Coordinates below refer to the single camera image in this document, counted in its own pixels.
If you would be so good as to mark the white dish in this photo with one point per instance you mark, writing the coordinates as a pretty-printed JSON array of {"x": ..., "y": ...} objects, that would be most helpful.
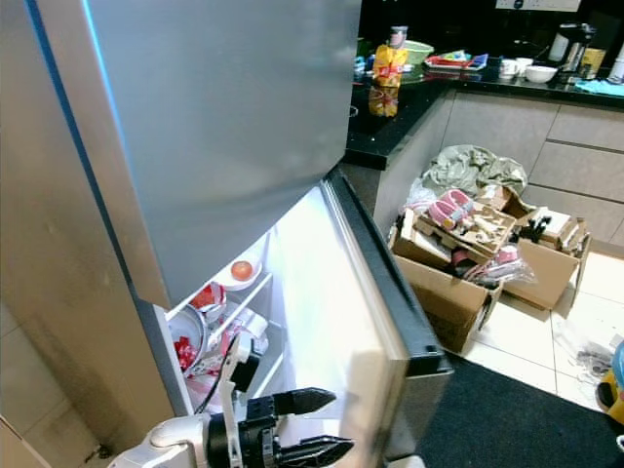
[{"x": 234, "y": 284}]

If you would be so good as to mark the steel bowl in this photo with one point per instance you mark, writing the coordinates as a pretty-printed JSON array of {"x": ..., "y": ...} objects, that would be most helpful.
[{"x": 187, "y": 336}]

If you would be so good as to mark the large cardboard box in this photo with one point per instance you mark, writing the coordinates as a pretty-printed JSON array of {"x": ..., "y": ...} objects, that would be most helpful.
[{"x": 444, "y": 302}]

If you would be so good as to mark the black floor mat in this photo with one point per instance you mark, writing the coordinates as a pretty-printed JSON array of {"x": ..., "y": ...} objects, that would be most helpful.
[{"x": 507, "y": 419}]

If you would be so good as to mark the crumpled clear plastic wrap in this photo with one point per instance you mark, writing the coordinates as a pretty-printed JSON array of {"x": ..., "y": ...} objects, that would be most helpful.
[{"x": 585, "y": 356}]

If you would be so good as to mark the red white plastic bag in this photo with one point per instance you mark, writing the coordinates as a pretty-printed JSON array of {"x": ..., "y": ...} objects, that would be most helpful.
[{"x": 210, "y": 297}]

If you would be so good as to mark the olive green crumpled cloth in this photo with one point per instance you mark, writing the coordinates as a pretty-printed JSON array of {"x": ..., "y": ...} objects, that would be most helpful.
[{"x": 473, "y": 168}]

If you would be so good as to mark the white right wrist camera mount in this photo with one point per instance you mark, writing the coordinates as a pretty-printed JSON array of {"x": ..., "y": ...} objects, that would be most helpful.
[{"x": 405, "y": 461}]

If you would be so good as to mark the white ceramic bowl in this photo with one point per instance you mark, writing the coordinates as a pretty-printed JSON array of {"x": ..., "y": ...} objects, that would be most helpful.
[{"x": 541, "y": 74}]

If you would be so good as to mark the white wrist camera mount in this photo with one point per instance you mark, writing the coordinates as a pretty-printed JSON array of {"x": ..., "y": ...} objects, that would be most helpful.
[
  {"x": 228, "y": 390},
  {"x": 405, "y": 461}
]

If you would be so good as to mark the silver freezer door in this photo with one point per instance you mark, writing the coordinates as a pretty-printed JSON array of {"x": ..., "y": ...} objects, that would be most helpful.
[{"x": 224, "y": 127}]

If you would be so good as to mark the yellow blue object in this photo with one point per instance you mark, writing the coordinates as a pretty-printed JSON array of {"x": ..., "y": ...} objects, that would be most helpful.
[{"x": 614, "y": 390}]

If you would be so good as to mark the red tomato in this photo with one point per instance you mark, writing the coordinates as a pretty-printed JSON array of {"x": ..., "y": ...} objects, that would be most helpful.
[{"x": 242, "y": 270}]

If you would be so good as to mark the cardboard tray of scraps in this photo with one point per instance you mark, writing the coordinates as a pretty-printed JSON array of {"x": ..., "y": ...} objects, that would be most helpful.
[{"x": 478, "y": 232}]

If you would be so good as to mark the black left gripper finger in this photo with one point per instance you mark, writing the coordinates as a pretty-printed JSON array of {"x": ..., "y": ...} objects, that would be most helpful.
[
  {"x": 317, "y": 451},
  {"x": 307, "y": 401}
]

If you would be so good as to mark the tray with colourful utensils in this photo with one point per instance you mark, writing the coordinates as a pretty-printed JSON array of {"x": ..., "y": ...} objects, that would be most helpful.
[{"x": 453, "y": 60}]

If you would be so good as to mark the teal cloth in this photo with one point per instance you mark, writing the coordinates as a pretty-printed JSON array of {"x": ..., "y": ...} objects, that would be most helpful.
[{"x": 603, "y": 87}]

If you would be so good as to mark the black clamp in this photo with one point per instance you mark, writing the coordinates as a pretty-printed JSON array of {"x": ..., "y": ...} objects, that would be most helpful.
[{"x": 534, "y": 230}]

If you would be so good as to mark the black kitchen countertop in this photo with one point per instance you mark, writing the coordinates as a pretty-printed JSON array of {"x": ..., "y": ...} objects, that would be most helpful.
[{"x": 380, "y": 136}]

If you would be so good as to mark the pink tumbler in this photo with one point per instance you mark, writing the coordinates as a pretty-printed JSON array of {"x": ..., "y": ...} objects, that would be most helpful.
[{"x": 398, "y": 37}]

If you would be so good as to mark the yellow snack bag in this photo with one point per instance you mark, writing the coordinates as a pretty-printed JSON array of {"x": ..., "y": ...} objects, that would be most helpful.
[{"x": 388, "y": 66}]

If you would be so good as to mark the pink white striped item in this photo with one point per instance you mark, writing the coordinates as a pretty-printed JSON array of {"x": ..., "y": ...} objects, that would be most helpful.
[{"x": 453, "y": 208}]

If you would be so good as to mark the clear bag with pink contents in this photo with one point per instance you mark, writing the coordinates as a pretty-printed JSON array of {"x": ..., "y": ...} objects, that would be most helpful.
[{"x": 497, "y": 265}]

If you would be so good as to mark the green plastic bowl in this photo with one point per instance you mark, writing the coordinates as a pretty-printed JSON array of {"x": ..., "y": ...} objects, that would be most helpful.
[{"x": 421, "y": 51}]

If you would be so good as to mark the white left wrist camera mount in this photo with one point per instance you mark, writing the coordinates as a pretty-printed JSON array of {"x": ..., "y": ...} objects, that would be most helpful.
[{"x": 228, "y": 390}]

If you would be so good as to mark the grey kitchen base cabinet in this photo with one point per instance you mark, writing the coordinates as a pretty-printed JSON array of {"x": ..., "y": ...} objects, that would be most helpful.
[{"x": 497, "y": 122}]

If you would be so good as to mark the cardboard box with papers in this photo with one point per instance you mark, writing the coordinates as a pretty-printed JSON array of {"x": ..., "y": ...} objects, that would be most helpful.
[{"x": 546, "y": 273}]

